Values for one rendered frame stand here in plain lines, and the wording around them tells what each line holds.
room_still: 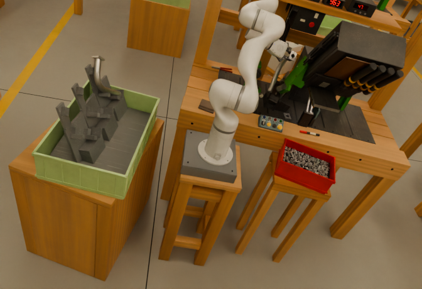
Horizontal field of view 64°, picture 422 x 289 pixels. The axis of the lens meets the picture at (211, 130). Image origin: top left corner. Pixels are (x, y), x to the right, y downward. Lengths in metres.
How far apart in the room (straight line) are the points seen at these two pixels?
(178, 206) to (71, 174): 0.60
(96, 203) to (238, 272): 1.20
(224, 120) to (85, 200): 0.75
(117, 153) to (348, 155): 1.40
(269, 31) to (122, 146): 0.92
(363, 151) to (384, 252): 1.13
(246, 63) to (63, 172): 0.95
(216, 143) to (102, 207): 0.61
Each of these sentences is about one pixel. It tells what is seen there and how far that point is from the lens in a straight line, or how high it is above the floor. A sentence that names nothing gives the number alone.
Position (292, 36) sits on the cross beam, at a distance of 2.54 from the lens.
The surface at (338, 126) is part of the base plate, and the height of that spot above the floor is 0.90.
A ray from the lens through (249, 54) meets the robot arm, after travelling 1.59.
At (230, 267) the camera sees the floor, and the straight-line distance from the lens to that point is 2.51.
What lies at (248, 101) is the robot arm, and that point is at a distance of 1.52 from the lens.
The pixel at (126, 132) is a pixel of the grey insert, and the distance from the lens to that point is 1.89.
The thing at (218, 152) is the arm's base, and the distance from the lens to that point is 1.71.
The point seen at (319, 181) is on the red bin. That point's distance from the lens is 1.98.
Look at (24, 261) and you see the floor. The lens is 2.45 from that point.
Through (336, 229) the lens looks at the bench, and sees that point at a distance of 2.95.
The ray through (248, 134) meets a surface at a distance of 2.11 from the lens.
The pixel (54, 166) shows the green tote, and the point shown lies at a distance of 1.65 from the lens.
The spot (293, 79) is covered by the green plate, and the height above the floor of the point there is 1.15.
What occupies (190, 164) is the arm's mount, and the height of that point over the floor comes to 0.92.
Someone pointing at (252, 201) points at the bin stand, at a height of 0.35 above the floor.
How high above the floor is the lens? 2.14
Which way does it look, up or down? 40 degrees down
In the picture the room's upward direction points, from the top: 18 degrees clockwise
